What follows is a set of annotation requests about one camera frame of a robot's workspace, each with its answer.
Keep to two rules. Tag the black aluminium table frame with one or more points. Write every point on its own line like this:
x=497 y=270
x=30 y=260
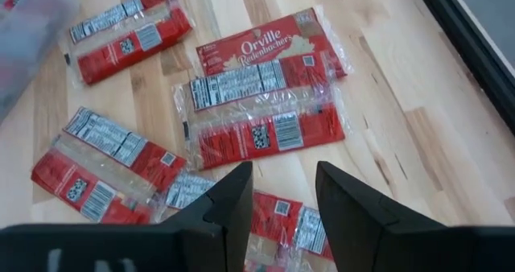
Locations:
x=475 y=46

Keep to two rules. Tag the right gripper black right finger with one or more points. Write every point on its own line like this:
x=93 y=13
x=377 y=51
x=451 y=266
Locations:
x=382 y=240

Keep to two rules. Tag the clear plastic basket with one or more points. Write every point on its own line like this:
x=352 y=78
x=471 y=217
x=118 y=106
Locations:
x=28 y=54

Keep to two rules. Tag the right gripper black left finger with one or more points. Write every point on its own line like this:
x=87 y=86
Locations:
x=193 y=244

